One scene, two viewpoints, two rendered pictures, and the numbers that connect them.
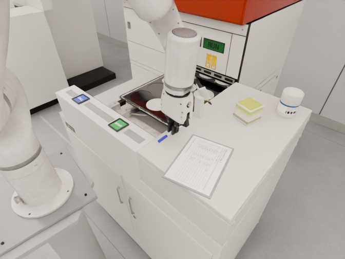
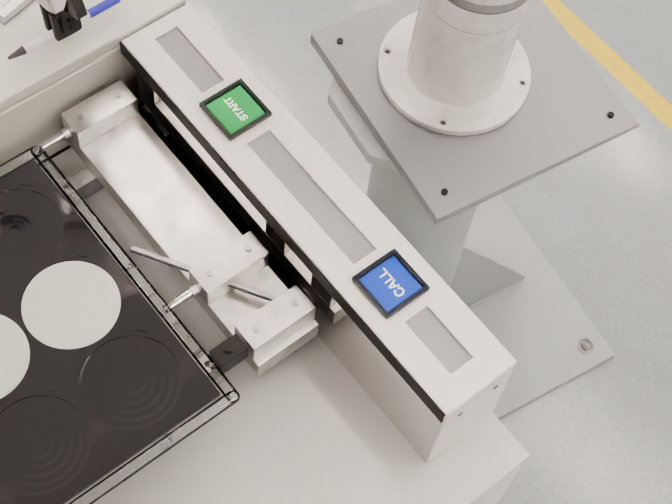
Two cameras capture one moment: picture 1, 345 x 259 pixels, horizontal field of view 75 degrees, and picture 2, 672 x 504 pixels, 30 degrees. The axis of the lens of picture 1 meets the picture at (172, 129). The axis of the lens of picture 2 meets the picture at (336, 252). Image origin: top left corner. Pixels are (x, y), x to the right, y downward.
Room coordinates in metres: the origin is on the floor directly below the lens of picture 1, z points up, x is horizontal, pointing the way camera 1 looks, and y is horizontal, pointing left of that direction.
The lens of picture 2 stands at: (1.39, 0.35, 2.08)
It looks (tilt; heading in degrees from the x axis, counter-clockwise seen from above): 61 degrees down; 182
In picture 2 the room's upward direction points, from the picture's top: 8 degrees clockwise
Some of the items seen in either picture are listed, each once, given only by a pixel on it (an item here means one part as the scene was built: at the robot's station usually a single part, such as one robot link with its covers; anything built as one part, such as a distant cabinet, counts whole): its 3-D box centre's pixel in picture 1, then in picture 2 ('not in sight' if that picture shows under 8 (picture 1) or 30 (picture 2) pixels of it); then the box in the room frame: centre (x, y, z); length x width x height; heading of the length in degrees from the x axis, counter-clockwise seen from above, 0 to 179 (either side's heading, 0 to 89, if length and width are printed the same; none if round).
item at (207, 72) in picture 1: (197, 68); not in sight; (1.12, -0.14, 0.96); 0.44 x 0.01 x 0.02; 48
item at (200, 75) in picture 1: (196, 79); not in sight; (1.11, -0.13, 0.89); 0.44 x 0.02 x 0.10; 48
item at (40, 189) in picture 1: (32, 174); (467, 24); (0.44, 0.43, 0.93); 0.19 x 0.19 x 0.18
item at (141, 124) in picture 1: (134, 127); (187, 229); (0.74, 0.16, 0.87); 0.36 x 0.08 x 0.03; 48
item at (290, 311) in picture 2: (111, 107); (275, 321); (0.85, 0.28, 0.89); 0.08 x 0.03 x 0.03; 138
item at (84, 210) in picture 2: (145, 111); (130, 268); (0.81, 0.12, 0.90); 0.38 x 0.01 x 0.01; 48
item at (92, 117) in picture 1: (102, 125); (305, 225); (0.72, 0.29, 0.89); 0.55 x 0.09 x 0.14; 48
